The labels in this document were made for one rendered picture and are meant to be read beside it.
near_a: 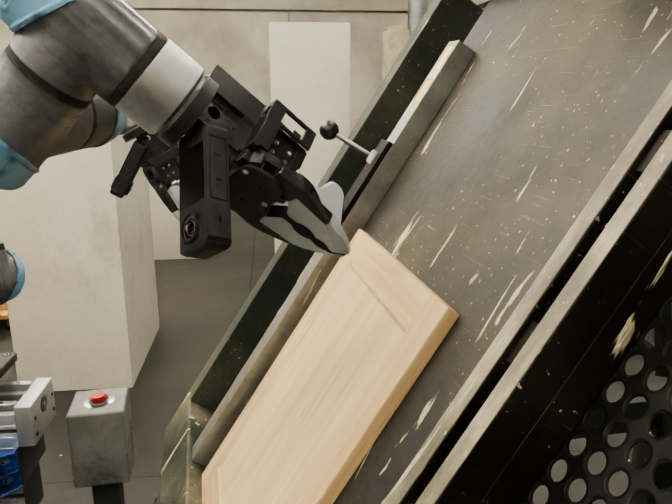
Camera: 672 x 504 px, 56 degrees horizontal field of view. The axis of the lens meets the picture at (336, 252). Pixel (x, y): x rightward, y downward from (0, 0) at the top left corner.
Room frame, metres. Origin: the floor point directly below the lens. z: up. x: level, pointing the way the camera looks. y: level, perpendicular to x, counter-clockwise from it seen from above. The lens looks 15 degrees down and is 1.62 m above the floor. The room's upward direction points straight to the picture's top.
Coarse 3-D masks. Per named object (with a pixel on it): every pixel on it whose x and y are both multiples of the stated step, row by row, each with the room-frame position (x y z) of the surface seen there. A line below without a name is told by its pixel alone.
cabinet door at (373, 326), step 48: (336, 288) 1.05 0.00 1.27; (384, 288) 0.88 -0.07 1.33; (336, 336) 0.93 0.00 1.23; (384, 336) 0.79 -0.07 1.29; (432, 336) 0.70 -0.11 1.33; (288, 384) 0.98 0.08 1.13; (336, 384) 0.83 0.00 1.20; (384, 384) 0.71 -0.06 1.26; (240, 432) 1.02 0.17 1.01; (288, 432) 0.86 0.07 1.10; (336, 432) 0.74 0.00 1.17; (240, 480) 0.90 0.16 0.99; (288, 480) 0.77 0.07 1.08; (336, 480) 0.67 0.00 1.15
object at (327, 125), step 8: (328, 120) 1.22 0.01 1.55; (320, 128) 1.22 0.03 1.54; (328, 128) 1.21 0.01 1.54; (336, 128) 1.22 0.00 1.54; (328, 136) 1.21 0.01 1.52; (336, 136) 1.22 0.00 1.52; (352, 144) 1.21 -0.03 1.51; (360, 152) 1.20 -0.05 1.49; (368, 152) 1.19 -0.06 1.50; (376, 152) 1.18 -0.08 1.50; (368, 160) 1.18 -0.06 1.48
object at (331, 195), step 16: (320, 192) 0.60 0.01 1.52; (336, 192) 0.62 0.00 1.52; (288, 208) 0.58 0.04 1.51; (304, 208) 0.57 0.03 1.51; (336, 208) 0.61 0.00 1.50; (304, 224) 0.59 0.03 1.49; (320, 224) 0.58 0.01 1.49; (336, 224) 0.59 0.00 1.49; (320, 240) 0.59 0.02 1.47; (336, 240) 0.59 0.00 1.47
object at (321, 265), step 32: (448, 64) 1.20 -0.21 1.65; (416, 96) 1.23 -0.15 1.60; (416, 128) 1.18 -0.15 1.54; (384, 160) 1.17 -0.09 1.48; (384, 192) 1.17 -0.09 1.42; (352, 224) 1.16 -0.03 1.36; (320, 256) 1.15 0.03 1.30; (320, 288) 1.15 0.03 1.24; (288, 320) 1.13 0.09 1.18; (256, 352) 1.15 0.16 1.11; (256, 384) 1.12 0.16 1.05; (224, 416) 1.11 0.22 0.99
